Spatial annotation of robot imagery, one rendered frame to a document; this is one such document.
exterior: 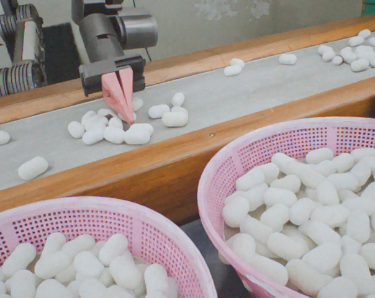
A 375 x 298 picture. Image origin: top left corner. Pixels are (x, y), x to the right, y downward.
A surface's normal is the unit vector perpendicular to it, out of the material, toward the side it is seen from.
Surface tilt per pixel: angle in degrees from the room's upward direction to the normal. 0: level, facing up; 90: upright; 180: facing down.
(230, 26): 90
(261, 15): 90
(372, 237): 0
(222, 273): 0
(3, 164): 0
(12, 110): 45
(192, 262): 75
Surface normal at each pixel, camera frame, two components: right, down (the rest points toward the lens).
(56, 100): 0.19, -0.36
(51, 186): -0.13, -0.88
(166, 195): 0.40, 0.38
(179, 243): -0.86, 0.08
